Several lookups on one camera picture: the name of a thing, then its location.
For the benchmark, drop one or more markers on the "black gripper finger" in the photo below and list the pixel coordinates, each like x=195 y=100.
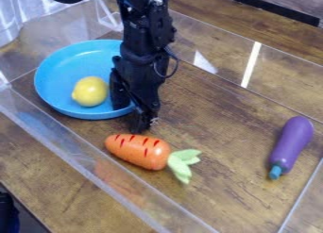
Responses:
x=142 y=119
x=119 y=97

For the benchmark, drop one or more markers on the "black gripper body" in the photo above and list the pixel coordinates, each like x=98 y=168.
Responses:
x=142 y=75

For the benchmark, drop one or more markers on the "orange toy carrot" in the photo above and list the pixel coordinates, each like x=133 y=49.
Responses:
x=150 y=153

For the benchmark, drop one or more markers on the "blue round tray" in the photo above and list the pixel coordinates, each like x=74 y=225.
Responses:
x=65 y=67

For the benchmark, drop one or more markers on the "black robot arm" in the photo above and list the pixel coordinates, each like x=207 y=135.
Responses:
x=148 y=29

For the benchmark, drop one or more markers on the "yellow toy lemon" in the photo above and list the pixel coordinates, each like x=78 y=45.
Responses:
x=90 y=91

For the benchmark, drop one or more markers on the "white curtain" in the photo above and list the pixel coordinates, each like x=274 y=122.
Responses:
x=19 y=11

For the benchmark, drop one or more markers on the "purple toy eggplant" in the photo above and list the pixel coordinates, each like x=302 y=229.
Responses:
x=295 y=137

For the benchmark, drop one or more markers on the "clear acrylic enclosure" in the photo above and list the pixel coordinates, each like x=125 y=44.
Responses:
x=251 y=73

